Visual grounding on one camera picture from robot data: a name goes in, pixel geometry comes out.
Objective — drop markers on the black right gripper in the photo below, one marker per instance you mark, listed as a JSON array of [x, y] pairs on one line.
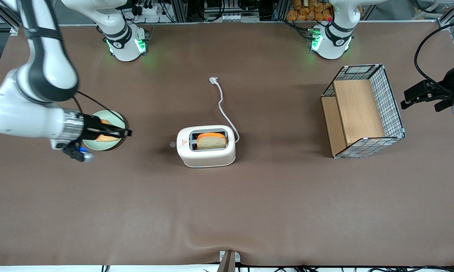
[[92, 127]]

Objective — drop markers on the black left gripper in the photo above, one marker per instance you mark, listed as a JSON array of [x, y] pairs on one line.
[[448, 81]]

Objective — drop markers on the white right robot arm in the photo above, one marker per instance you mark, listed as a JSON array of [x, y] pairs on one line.
[[42, 68]]

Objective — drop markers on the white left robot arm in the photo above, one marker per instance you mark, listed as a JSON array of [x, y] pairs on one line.
[[334, 37]]

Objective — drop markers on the white two-slot toaster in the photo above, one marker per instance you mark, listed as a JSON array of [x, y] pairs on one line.
[[206, 156]]

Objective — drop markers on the triangular orange pastry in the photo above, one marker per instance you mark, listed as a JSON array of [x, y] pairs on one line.
[[108, 139]]

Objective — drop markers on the pale green plate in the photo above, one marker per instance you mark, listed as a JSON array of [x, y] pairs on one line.
[[102, 146]]

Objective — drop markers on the toast bread slice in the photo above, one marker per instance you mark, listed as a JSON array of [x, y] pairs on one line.
[[211, 142]]

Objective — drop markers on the white power strip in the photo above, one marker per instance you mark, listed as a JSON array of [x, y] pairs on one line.
[[149, 10]]

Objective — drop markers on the brown table cover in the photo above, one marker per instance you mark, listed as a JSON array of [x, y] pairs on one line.
[[227, 211]]

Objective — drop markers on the bag of orange buns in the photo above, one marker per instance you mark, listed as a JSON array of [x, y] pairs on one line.
[[306, 11]]

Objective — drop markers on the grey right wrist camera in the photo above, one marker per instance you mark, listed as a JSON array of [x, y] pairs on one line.
[[79, 153]]

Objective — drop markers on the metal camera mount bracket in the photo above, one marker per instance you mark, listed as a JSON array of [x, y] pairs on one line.
[[229, 260]]

